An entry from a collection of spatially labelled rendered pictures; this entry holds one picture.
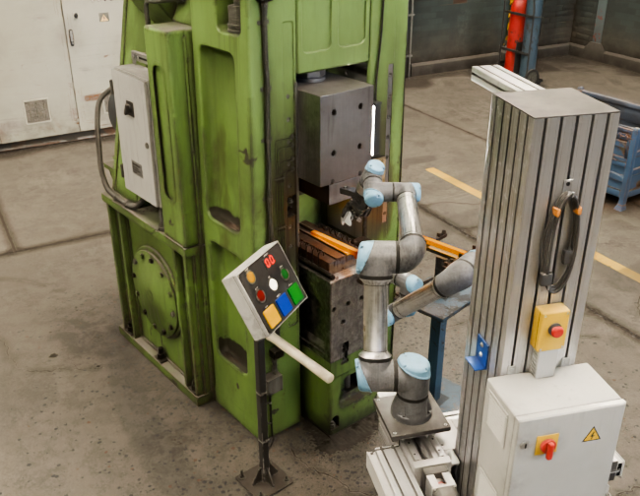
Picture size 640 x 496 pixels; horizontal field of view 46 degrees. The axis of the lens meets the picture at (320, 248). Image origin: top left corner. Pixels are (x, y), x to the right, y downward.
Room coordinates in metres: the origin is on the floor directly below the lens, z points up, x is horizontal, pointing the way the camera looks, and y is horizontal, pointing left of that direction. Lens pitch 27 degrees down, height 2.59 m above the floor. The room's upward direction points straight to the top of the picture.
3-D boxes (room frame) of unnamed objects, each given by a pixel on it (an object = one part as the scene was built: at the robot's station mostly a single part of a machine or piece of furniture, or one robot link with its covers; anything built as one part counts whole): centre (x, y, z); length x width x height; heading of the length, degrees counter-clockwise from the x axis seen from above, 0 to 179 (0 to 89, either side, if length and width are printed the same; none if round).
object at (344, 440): (3.07, -0.15, 0.01); 0.58 x 0.39 x 0.01; 129
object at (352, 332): (3.31, -0.02, 0.69); 0.56 x 0.38 x 0.45; 39
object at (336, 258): (3.27, 0.02, 0.96); 0.42 x 0.20 x 0.09; 39
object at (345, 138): (3.30, -0.02, 1.56); 0.42 x 0.39 x 0.40; 39
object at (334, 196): (3.27, 0.02, 1.32); 0.42 x 0.20 x 0.10; 39
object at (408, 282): (2.82, -0.38, 1.00); 0.11 x 0.08 x 0.09; 39
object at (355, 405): (3.31, -0.02, 0.23); 0.55 x 0.37 x 0.47; 39
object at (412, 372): (2.18, -0.33, 0.98); 0.13 x 0.12 x 0.14; 89
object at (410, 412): (2.18, -0.33, 0.87); 0.15 x 0.15 x 0.10
